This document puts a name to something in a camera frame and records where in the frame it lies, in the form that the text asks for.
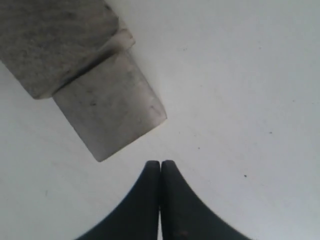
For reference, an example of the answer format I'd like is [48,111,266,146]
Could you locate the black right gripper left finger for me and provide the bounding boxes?
[79,160,160,240]

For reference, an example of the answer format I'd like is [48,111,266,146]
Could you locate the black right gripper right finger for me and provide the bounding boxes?
[159,160,248,240]

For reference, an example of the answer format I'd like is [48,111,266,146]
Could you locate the second largest wooden cube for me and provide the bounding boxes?
[53,29,167,162]

